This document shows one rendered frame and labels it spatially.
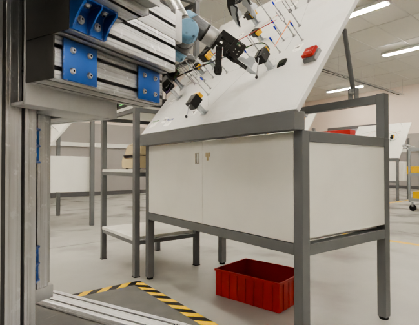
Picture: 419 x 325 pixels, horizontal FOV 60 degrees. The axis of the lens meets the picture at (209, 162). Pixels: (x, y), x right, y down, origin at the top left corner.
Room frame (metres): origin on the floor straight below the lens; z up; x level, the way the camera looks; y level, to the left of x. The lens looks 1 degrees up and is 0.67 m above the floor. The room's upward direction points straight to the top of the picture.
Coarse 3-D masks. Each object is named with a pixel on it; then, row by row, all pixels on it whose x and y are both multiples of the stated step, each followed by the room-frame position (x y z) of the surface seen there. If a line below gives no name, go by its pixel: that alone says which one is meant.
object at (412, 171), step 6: (402, 144) 5.70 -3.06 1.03; (408, 144) 5.92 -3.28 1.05; (408, 150) 5.60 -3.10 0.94; (414, 150) 5.53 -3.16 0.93; (408, 156) 5.60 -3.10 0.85; (408, 162) 5.60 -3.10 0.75; (408, 168) 5.60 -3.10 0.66; (414, 168) 5.58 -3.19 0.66; (408, 174) 5.60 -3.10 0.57; (414, 174) 5.53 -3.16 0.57; (408, 180) 5.60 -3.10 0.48; (408, 186) 5.60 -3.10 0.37; (414, 192) 5.60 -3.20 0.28; (408, 198) 5.60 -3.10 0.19; (414, 198) 5.54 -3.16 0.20
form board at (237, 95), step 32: (288, 0) 1.96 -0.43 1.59; (320, 0) 1.67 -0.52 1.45; (352, 0) 1.46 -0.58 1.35; (288, 32) 1.68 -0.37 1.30; (320, 32) 1.46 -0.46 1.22; (224, 64) 1.98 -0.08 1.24; (256, 64) 1.68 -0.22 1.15; (288, 64) 1.47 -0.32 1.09; (320, 64) 1.30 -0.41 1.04; (224, 96) 1.70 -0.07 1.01; (256, 96) 1.48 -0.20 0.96; (288, 96) 1.31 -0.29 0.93; (160, 128) 2.00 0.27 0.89
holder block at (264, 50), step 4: (264, 48) 1.51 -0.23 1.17; (256, 52) 1.53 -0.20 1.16; (260, 52) 1.51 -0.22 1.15; (264, 52) 1.50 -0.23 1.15; (268, 52) 1.52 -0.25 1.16; (256, 56) 1.51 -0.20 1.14; (260, 56) 1.49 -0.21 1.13; (264, 56) 1.50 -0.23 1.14; (268, 56) 1.52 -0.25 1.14; (256, 60) 1.52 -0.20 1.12; (260, 60) 1.51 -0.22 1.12; (264, 60) 1.50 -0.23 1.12
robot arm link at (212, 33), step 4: (212, 28) 1.39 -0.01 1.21; (208, 32) 1.38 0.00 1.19; (212, 32) 1.38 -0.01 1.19; (216, 32) 1.39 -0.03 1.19; (208, 36) 1.39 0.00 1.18; (212, 36) 1.39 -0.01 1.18; (216, 36) 1.39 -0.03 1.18; (204, 40) 1.40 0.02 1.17; (208, 40) 1.39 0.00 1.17; (212, 40) 1.39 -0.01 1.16; (208, 44) 1.41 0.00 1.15
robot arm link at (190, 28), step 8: (160, 0) 1.23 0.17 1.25; (168, 0) 1.22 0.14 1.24; (176, 0) 1.23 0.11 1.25; (176, 8) 1.23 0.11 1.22; (184, 8) 1.25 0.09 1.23; (184, 16) 1.24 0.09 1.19; (184, 24) 1.21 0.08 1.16; (192, 24) 1.22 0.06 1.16; (184, 32) 1.21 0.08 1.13; (192, 32) 1.22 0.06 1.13; (184, 40) 1.24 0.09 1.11; (192, 40) 1.25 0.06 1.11; (184, 48) 1.32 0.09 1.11
